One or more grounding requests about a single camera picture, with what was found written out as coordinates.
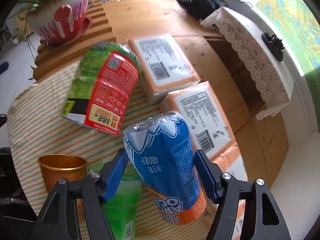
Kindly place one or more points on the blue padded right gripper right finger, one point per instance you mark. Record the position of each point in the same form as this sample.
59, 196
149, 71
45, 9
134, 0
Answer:
262, 216

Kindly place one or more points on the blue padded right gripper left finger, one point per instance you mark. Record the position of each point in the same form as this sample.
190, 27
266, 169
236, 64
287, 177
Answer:
58, 218

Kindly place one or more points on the blue orange Arctic Ocean bottle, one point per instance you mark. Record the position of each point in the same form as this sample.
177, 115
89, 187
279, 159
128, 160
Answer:
161, 150

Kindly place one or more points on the orange patterned paper cup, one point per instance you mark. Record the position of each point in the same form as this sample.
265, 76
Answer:
56, 166

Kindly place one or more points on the green tea plastic bottle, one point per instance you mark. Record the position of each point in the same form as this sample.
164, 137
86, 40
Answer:
122, 208

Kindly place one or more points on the striped yellow table cloth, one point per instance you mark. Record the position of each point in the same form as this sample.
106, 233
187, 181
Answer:
35, 128

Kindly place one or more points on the orange tissue pack right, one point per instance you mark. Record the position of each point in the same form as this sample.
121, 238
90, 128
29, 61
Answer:
208, 125

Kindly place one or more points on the orange tissue pack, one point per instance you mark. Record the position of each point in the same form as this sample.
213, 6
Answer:
165, 67
208, 125

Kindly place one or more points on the wooden slatted plant stand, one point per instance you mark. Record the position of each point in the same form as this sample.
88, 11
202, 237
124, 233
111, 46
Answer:
51, 59

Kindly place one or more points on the black teapot on tray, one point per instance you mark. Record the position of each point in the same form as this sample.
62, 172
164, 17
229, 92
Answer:
274, 44

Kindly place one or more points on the orange tissue pack left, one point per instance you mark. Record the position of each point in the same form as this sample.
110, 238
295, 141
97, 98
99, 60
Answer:
165, 67

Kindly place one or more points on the lace covered low table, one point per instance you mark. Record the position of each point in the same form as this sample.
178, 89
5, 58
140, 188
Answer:
272, 77

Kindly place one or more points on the red white flower pot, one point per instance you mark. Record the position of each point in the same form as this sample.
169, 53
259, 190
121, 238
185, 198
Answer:
59, 22

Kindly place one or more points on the green landscape painting curtain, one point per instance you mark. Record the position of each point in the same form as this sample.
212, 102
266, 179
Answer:
296, 24

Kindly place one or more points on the black bag on floor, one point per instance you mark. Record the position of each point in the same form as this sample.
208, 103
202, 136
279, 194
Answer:
200, 9

